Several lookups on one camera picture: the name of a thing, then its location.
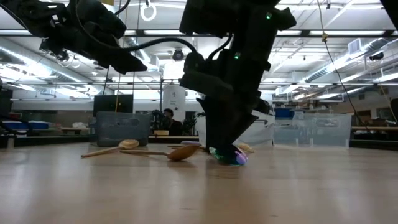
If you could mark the dark smoked plastic bin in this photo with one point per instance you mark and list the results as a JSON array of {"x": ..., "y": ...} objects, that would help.
[{"x": 122, "y": 130}]

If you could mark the clear plastic bin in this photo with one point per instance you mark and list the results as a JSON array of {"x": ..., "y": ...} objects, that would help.
[
  {"x": 264, "y": 133},
  {"x": 311, "y": 132}
]

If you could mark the black monitor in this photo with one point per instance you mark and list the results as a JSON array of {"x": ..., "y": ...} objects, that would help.
[{"x": 112, "y": 104}]

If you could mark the iridescent rainbow spoon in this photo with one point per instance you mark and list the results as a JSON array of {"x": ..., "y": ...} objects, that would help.
[{"x": 240, "y": 157}]

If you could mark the blue storage box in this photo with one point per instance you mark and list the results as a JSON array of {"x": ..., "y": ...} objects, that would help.
[{"x": 284, "y": 113}]

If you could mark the black ceiling-mounted camera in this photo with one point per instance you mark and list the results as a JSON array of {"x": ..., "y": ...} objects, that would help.
[{"x": 178, "y": 55}]

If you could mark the blue storage bins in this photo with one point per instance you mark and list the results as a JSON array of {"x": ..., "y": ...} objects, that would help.
[{"x": 34, "y": 125}]

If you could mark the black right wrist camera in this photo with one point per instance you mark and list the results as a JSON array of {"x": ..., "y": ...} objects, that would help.
[{"x": 194, "y": 63}]

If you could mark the white pillar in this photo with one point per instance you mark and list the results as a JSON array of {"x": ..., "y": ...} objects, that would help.
[{"x": 174, "y": 105}]

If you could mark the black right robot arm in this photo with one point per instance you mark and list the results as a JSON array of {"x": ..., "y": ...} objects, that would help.
[{"x": 255, "y": 31}]

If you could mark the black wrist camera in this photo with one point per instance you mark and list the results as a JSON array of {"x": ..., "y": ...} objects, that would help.
[
  {"x": 194, "y": 63},
  {"x": 105, "y": 25}
]

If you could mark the black aluminium table frame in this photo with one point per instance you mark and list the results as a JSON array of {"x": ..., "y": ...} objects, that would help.
[{"x": 46, "y": 141}]

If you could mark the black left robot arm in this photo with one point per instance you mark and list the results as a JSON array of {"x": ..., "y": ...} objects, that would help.
[{"x": 31, "y": 15}]

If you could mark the person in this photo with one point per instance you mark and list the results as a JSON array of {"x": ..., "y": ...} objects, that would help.
[{"x": 174, "y": 126}]

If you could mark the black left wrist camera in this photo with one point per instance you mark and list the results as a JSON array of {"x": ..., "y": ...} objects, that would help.
[{"x": 105, "y": 25}]

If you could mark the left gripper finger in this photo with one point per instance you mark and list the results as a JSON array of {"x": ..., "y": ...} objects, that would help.
[
  {"x": 124, "y": 67},
  {"x": 124, "y": 55}
]

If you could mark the black overhead light bar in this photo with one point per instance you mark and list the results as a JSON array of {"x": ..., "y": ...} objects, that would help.
[{"x": 140, "y": 32}]

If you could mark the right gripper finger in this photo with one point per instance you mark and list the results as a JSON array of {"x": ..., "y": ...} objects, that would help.
[
  {"x": 263, "y": 109},
  {"x": 225, "y": 124}
]

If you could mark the small wooden spoon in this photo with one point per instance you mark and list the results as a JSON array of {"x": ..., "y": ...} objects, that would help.
[
  {"x": 130, "y": 143},
  {"x": 247, "y": 148}
]

